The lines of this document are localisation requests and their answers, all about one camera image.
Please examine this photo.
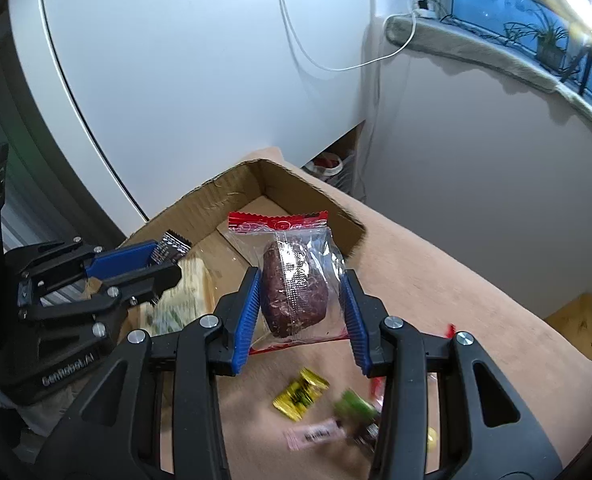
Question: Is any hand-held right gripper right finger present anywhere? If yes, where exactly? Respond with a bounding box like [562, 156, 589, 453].
[340, 269, 561, 480]

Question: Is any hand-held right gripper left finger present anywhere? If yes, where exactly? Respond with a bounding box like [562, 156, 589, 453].
[36, 266, 264, 480]

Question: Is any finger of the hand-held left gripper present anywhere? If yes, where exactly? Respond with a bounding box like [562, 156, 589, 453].
[5, 236, 160, 287]
[18, 262, 183, 323]

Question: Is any black snack packet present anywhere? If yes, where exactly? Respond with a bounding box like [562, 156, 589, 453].
[151, 230, 192, 266]

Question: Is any clear packet with brown cake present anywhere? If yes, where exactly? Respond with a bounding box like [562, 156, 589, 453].
[227, 211, 349, 356]

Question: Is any brown cardboard box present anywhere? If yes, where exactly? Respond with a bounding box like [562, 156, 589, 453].
[118, 158, 367, 476]

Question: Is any sliced bread packet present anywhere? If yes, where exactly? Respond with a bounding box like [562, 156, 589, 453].
[148, 255, 217, 336]

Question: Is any green candy packet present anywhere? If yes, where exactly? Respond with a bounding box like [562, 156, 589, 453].
[333, 390, 379, 424]

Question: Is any yellow candy packet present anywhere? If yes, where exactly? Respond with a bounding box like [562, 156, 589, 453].
[273, 367, 329, 421]

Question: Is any brown silver candy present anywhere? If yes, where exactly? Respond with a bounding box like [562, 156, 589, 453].
[351, 422, 382, 456]

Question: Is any pink candy packet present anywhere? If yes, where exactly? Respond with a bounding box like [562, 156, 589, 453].
[283, 417, 347, 452]

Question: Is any clear plastic bag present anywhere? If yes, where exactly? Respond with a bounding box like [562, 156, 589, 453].
[335, 154, 363, 197]

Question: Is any white wardrobe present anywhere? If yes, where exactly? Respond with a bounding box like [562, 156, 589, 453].
[7, 0, 378, 233]

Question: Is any yellow cardboard box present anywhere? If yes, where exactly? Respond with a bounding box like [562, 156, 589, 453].
[544, 293, 592, 362]

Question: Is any grey stone windowsill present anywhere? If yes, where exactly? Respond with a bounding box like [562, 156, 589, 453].
[383, 14, 592, 139]

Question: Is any potted plant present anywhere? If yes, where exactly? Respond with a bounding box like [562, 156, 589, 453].
[503, 9, 572, 72]

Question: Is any black tripod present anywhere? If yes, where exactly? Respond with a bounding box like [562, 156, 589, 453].
[560, 41, 592, 99]

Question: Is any white cable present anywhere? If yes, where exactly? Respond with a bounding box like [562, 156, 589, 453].
[270, 0, 419, 74]

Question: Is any black cable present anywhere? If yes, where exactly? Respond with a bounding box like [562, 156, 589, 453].
[415, 0, 507, 42]

